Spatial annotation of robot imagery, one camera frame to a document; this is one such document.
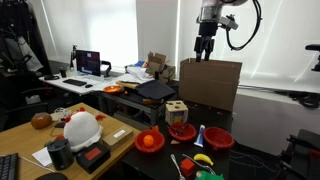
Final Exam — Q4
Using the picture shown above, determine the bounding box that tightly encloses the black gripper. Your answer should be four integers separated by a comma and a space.
194, 21, 220, 63

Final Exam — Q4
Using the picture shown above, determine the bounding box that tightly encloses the red cube block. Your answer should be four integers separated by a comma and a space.
180, 157, 196, 177

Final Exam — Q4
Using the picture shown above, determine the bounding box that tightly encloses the red plastic bowl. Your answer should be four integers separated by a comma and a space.
167, 121, 198, 143
134, 128, 166, 154

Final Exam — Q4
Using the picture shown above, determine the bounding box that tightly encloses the orange bowl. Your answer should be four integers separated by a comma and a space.
102, 85, 125, 96

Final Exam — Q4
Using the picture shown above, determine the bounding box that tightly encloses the large brown cardboard box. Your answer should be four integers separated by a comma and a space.
178, 58, 243, 113

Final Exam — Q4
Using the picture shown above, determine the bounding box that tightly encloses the small open cardboard box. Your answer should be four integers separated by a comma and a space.
146, 52, 177, 85

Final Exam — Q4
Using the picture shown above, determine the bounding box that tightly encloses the wooden shape sorter box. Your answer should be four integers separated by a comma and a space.
164, 100, 190, 125

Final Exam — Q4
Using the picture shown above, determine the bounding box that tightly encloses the white paper pile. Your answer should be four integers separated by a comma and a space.
124, 65, 155, 85

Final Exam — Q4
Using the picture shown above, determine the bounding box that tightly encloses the blue white toothpaste tube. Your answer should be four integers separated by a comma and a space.
193, 124, 207, 148

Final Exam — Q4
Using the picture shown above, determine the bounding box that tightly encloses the large red plate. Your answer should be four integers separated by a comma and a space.
202, 126, 236, 151

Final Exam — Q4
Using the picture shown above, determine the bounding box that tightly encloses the black headphone stand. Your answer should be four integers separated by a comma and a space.
100, 60, 113, 79

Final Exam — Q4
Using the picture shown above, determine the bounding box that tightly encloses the orange ball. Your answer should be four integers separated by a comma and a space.
143, 134, 156, 148

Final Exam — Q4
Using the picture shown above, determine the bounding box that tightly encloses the yellow toy banana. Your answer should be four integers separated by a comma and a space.
193, 153, 215, 167

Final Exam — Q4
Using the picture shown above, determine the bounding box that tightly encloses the dark screen monitor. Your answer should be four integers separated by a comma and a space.
75, 49, 102, 78

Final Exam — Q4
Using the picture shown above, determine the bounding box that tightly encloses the small tan cardboard box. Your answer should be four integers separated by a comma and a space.
100, 124, 134, 151

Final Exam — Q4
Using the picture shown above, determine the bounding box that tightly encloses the green toy with eye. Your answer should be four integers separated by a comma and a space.
194, 170, 225, 180

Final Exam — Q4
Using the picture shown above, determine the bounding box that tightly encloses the black keyboard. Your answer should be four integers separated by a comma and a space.
62, 78, 88, 88
0, 152, 20, 180

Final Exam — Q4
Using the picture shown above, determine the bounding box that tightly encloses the white plush chicken toy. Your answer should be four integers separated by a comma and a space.
54, 107, 107, 153

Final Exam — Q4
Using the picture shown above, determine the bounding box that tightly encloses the black box with red label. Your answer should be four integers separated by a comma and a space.
75, 142, 112, 175

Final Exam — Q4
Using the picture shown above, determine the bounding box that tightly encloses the clear plastic container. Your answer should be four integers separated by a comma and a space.
53, 106, 73, 118

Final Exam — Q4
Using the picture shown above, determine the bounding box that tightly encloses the brown ball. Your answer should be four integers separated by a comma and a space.
30, 112, 54, 130

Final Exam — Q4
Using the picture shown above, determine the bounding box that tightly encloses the black cylinder speaker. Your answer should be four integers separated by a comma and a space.
45, 138, 75, 171

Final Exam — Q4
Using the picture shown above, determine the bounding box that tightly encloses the tissue box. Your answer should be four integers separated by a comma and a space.
24, 94, 42, 106

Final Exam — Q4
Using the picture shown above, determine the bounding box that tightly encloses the black office chair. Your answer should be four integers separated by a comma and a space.
0, 71, 52, 133

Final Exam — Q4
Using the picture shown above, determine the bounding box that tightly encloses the white paper note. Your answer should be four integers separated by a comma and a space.
31, 146, 54, 168

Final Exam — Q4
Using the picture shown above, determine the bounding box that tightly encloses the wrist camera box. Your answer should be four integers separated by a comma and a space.
219, 13, 240, 31

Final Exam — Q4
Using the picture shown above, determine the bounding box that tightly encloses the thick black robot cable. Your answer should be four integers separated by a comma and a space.
225, 0, 263, 52

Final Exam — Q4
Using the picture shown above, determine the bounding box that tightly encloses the black camera on mount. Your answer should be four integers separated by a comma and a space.
304, 43, 320, 73

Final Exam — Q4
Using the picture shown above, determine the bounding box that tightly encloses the black cable bundle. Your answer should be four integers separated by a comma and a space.
289, 91, 320, 110

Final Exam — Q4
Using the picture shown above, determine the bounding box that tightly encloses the black metal equipment frame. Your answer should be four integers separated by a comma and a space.
273, 129, 320, 180

